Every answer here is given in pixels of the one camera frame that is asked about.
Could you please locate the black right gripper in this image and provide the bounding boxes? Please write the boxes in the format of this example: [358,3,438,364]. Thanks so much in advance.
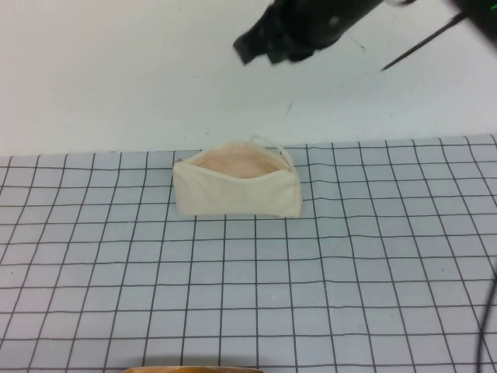
[232,0,389,66]

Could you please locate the blue grid-pattern tablecloth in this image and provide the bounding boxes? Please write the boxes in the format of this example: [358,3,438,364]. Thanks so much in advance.
[0,134,497,373]

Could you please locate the thin black cable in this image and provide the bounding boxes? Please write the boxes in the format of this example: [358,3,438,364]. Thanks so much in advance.
[379,10,469,73]
[474,267,497,373]

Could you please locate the cream fabric pencil case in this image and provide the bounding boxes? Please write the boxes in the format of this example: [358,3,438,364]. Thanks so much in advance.
[172,135,301,218]

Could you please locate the brown rounded wooden object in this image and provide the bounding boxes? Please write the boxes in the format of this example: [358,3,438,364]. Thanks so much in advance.
[123,366,266,373]

